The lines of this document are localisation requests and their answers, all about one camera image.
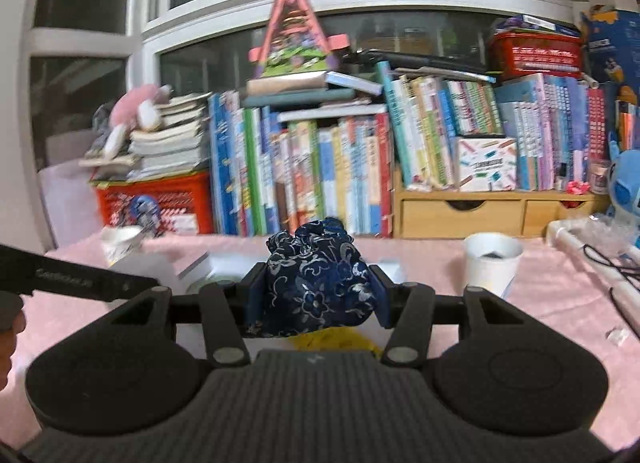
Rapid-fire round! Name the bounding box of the white box with pencil print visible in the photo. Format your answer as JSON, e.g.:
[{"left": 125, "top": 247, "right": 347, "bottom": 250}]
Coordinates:
[{"left": 452, "top": 135, "right": 518, "bottom": 192}]

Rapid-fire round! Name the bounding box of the yellow knitted item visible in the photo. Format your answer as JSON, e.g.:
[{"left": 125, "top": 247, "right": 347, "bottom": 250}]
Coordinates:
[{"left": 290, "top": 328, "right": 383, "bottom": 360}]

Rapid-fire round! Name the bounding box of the red plastic crate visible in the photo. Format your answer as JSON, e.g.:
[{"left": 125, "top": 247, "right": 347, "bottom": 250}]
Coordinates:
[{"left": 92, "top": 170, "right": 216, "bottom": 239}]

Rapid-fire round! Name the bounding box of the white plastic pipe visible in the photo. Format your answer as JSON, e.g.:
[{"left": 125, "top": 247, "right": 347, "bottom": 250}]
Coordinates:
[{"left": 545, "top": 215, "right": 640, "bottom": 304}]

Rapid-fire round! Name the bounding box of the blue cartoon carton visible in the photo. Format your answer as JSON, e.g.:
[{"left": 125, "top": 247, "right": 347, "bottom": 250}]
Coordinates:
[{"left": 580, "top": 3, "right": 640, "bottom": 108}]

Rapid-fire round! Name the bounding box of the pile of flat-lying books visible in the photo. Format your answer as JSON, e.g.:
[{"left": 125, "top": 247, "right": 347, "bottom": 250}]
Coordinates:
[{"left": 240, "top": 70, "right": 386, "bottom": 124}]

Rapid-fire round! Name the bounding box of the grey cardboard box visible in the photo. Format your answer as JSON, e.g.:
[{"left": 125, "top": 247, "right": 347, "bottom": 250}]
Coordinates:
[{"left": 172, "top": 252, "right": 408, "bottom": 359}]

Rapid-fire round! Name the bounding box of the navy floral scrunchie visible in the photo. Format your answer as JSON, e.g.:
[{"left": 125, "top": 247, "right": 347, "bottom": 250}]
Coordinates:
[{"left": 245, "top": 217, "right": 378, "bottom": 339}]

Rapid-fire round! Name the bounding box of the row of pink blue books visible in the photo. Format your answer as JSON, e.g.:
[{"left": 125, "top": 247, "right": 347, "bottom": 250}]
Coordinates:
[{"left": 495, "top": 73, "right": 608, "bottom": 192}]

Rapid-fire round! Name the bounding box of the person's left hand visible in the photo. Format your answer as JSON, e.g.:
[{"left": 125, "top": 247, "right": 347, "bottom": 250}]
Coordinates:
[{"left": 0, "top": 315, "right": 27, "bottom": 391}]

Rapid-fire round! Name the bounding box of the grey soft toy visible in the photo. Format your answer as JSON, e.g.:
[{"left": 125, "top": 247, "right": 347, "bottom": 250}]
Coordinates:
[{"left": 85, "top": 104, "right": 121, "bottom": 158}]

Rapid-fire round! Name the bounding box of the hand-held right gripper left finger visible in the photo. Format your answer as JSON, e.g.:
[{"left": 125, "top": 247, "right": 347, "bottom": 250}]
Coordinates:
[{"left": 100, "top": 262, "right": 268, "bottom": 370}]

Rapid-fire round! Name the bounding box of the blue plush toy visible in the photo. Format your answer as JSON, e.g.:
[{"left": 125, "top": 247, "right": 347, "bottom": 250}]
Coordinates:
[{"left": 597, "top": 143, "right": 640, "bottom": 246}]

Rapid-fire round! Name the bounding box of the paper cup with cat drawing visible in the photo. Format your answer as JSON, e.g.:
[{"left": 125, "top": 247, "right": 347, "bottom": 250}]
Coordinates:
[{"left": 100, "top": 225, "right": 147, "bottom": 266}]

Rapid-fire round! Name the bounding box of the red basket on books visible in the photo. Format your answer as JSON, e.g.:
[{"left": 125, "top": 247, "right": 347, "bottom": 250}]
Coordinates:
[{"left": 487, "top": 30, "right": 586, "bottom": 81}]

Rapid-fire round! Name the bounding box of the pink tablecloth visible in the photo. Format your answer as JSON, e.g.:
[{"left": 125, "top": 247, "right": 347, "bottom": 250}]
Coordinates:
[{"left": 0, "top": 230, "right": 640, "bottom": 449}]

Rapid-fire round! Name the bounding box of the flat purple box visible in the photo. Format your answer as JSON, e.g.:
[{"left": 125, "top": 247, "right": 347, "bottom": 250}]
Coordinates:
[{"left": 492, "top": 14, "right": 583, "bottom": 38}]

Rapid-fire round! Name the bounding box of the black flat case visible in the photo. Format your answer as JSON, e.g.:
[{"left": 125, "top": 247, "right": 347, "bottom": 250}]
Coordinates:
[{"left": 350, "top": 49, "right": 497, "bottom": 78}]

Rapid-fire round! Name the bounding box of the pink plush toy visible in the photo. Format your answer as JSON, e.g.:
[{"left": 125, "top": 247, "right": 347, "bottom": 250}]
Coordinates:
[{"left": 92, "top": 84, "right": 173, "bottom": 158}]

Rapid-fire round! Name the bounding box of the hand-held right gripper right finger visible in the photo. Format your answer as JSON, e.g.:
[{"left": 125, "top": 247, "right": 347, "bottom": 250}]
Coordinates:
[{"left": 370, "top": 264, "right": 544, "bottom": 370}]

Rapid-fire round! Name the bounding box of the pink triangular toy house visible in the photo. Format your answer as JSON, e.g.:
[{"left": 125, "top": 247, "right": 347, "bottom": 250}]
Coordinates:
[{"left": 248, "top": 0, "right": 351, "bottom": 81}]

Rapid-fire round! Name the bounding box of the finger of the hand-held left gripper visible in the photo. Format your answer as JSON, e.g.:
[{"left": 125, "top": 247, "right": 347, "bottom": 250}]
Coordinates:
[{"left": 107, "top": 273, "right": 162, "bottom": 302}]

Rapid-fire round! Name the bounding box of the stack of worn paperback books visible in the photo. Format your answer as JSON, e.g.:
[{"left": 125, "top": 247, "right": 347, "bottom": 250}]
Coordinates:
[{"left": 80, "top": 93, "right": 213, "bottom": 181}]

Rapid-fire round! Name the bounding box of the small blue toy bicycle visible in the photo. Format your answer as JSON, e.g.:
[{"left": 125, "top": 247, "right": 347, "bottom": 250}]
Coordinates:
[{"left": 112, "top": 194, "right": 163, "bottom": 239}]

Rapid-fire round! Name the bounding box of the white paper cup with writing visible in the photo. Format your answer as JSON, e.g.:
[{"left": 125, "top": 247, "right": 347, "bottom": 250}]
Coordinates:
[{"left": 463, "top": 233, "right": 524, "bottom": 300}]

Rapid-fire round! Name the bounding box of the black cable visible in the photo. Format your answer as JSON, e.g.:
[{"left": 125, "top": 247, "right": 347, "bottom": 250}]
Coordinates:
[{"left": 582, "top": 243, "right": 640, "bottom": 339}]

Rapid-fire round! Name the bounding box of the row of teal spined books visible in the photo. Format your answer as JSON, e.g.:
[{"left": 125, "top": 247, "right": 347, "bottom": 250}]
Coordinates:
[{"left": 375, "top": 60, "right": 506, "bottom": 191}]

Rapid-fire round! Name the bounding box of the wooden drawer organiser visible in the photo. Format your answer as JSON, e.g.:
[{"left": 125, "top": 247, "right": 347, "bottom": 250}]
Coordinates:
[{"left": 391, "top": 168, "right": 611, "bottom": 240}]

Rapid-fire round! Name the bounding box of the clear plastic bag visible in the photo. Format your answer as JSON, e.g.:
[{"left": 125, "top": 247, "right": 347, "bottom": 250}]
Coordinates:
[{"left": 570, "top": 214, "right": 638, "bottom": 256}]

